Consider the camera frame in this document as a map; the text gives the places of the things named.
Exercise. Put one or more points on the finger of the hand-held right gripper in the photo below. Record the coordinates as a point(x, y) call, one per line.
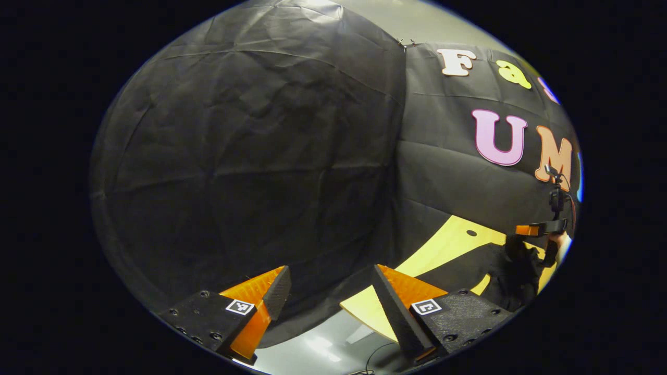
point(527, 230)

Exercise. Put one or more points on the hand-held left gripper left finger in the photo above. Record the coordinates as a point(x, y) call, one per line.
point(279, 292)

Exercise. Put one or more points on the black button cardigan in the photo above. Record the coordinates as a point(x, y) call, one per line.
point(516, 271)

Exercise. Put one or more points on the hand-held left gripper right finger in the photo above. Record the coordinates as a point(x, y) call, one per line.
point(391, 307)

